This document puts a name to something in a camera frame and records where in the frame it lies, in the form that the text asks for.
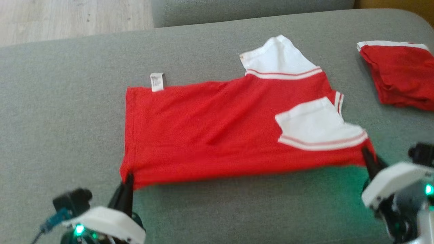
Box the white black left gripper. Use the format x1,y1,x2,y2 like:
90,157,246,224
61,174,147,244

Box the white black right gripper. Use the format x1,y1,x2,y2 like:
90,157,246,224
361,146,434,243

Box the red white sports shirt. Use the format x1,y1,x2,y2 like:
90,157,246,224
119,35,377,190

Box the red garment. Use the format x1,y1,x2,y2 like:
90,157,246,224
357,40,434,111

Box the large grey sofa seat cushion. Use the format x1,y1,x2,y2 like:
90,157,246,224
0,8,434,244

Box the long grey sofa seat cushion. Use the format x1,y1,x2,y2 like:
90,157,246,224
151,0,356,28

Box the teal black camera cable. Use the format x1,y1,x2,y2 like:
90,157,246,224
31,207,72,244

